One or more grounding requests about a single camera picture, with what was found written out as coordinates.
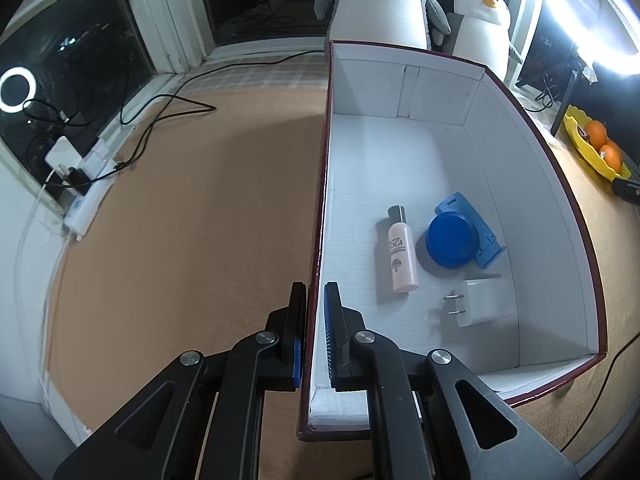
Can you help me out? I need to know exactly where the white usb charger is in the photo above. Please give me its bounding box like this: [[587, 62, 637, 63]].
[[442, 278, 515, 328]]

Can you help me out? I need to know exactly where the light blue phone stand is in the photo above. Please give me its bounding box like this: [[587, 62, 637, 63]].
[[427, 192, 506, 270]]

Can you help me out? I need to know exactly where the pink lotion bottle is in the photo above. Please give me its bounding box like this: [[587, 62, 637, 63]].
[[387, 205, 419, 294]]

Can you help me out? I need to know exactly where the blue round tin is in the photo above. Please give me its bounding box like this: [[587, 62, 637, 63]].
[[425, 211, 480, 269]]

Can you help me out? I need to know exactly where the wrapped candy pile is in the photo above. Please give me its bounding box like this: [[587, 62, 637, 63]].
[[577, 125, 590, 143]]

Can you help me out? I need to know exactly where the yellow fruit bowl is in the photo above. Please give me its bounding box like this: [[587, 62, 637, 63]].
[[563, 105, 631, 182]]

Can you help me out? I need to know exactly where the small plush penguin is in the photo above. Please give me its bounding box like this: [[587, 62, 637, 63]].
[[442, 0, 514, 80]]

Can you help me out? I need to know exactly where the white power strip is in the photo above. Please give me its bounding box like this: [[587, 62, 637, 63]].
[[64, 140, 117, 240]]

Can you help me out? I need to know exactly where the large plush penguin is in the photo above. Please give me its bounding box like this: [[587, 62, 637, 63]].
[[314, 0, 451, 50]]

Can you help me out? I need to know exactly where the white ring light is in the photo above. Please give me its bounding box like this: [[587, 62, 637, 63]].
[[544, 0, 639, 77]]

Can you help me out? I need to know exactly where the white wall charger block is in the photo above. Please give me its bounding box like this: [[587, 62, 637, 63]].
[[44, 136, 82, 174]]

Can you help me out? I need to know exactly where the black power cable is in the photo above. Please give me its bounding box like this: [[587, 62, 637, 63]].
[[19, 48, 331, 196]]

